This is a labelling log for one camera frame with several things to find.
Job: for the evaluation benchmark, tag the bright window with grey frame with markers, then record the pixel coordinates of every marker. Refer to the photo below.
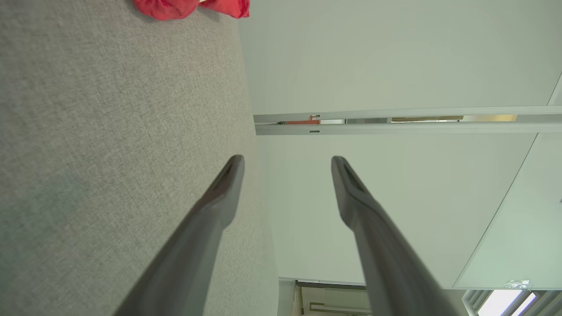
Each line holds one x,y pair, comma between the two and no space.
505,303

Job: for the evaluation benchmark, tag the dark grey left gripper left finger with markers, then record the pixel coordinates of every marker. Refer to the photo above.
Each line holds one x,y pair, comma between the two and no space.
193,245

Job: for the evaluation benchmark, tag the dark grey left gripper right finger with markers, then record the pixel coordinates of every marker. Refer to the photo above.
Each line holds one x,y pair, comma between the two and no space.
386,254

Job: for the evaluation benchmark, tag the small orange object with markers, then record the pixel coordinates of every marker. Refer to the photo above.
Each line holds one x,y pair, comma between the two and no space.
300,121

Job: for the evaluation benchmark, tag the red shorts with white stripe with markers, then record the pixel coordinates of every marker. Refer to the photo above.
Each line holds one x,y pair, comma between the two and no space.
167,8

